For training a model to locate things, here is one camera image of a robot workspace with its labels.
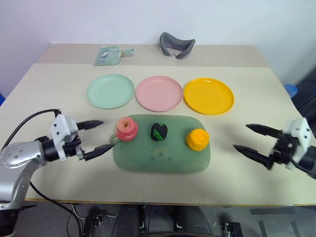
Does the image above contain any black box with connector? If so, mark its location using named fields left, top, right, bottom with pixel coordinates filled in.
left=223, top=221, right=242, bottom=237
left=82, top=213, right=110, bottom=237

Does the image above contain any black cable under table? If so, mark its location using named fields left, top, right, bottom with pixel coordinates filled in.
left=29, top=179, right=83, bottom=237

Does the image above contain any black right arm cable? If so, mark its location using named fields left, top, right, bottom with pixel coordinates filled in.
left=287, top=158, right=316, bottom=179

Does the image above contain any red apple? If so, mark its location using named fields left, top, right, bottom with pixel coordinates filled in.
left=114, top=116, right=139, bottom=142

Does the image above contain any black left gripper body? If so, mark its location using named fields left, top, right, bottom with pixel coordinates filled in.
left=62, top=131, right=87, bottom=161

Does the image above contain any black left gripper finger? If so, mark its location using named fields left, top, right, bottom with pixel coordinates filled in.
left=84, top=143, right=115, bottom=161
left=76, top=120, right=105, bottom=131

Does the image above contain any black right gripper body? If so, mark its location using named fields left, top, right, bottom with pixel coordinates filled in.
left=268, top=130, right=301, bottom=171

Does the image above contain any yellow plate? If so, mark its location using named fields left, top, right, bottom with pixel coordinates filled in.
left=183, top=77, right=236, bottom=116

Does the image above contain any pink plate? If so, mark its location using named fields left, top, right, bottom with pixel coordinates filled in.
left=135, top=75, right=184, bottom=113

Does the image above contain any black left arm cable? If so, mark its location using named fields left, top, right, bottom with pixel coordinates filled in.
left=0, top=108, right=62, bottom=152

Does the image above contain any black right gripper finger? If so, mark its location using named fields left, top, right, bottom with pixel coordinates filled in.
left=233, top=144, right=274, bottom=171
left=245, top=123, right=281, bottom=139

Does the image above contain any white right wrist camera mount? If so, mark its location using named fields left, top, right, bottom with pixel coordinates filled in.
left=283, top=117, right=312, bottom=164

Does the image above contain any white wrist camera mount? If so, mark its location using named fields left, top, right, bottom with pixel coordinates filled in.
left=283, top=117, right=312, bottom=164
left=49, top=114, right=80, bottom=162

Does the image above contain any black chair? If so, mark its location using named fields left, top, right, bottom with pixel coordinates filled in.
left=292, top=67, right=316, bottom=121

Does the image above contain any blue round container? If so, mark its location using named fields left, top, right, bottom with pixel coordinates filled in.
left=283, top=83, right=300, bottom=99

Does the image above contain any mint green plate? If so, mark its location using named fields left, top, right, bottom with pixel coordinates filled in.
left=86, top=74, right=135, bottom=110

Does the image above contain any orange yellow fruit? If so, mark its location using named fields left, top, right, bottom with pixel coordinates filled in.
left=185, top=128, right=210, bottom=152

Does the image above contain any teal pouch with strap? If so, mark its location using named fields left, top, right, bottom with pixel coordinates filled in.
left=93, top=46, right=135, bottom=67

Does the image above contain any dark green avocado toy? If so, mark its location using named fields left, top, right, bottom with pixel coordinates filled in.
left=150, top=122, right=169, bottom=142

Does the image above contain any translucent green tray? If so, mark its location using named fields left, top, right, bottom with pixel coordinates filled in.
left=109, top=114, right=213, bottom=175

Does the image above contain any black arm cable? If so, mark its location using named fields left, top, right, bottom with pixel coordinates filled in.
left=287, top=158, right=316, bottom=179
left=0, top=108, right=62, bottom=152

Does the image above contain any dark rounded shape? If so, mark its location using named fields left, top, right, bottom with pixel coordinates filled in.
left=110, top=204, right=149, bottom=237
left=170, top=205, right=213, bottom=237

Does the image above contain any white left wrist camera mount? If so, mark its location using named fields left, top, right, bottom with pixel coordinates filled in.
left=49, top=114, right=80, bottom=162

